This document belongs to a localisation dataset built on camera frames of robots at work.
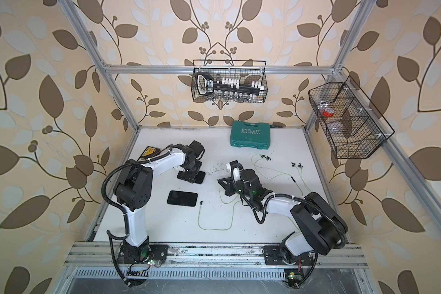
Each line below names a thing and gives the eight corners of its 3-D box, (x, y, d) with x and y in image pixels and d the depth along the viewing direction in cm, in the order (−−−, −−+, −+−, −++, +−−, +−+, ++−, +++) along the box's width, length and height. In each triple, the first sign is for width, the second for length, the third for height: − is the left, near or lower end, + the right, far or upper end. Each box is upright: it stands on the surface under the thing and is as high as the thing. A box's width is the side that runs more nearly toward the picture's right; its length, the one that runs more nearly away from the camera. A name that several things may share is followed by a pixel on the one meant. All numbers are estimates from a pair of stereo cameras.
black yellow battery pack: (140, 161, 106) (138, 158, 104) (149, 149, 112) (147, 145, 110) (150, 164, 105) (148, 160, 102) (159, 151, 111) (157, 148, 108)
